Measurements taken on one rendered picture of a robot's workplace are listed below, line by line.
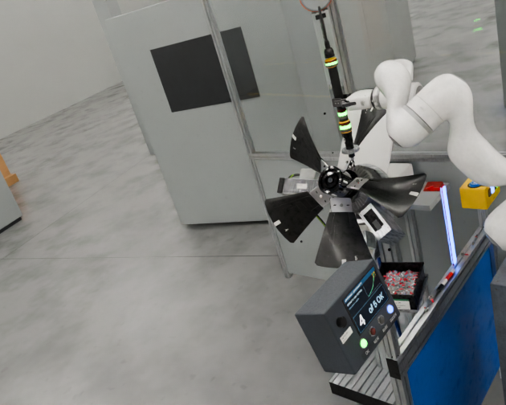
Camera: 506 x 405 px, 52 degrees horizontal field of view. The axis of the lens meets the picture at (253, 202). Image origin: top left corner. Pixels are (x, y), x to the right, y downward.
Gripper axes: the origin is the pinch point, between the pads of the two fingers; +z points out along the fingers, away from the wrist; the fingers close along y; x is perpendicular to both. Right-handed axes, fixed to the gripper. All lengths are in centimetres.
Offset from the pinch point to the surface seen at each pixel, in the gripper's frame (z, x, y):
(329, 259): 4, -57, -24
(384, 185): -11.5, -35.2, 0.2
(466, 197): -34, -50, 21
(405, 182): -18.5, -35.2, 3.8
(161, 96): 260, -23, 118
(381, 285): -41, -35, -60
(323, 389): 42, -154, -11
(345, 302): -40, -30, -75
